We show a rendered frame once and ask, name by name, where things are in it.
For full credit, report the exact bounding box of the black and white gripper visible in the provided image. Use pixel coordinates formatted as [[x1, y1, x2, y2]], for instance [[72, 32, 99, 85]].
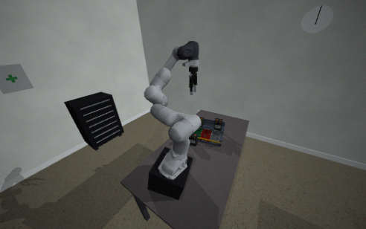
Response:
[[189, 67, 198, 95]]

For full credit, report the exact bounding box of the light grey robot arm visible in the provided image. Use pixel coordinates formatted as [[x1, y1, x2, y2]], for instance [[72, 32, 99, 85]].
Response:
[[144, 41, 202, 180]]

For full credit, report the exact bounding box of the green bin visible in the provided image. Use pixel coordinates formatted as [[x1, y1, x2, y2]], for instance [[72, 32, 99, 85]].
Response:
[[194, 128, 203, 140]]

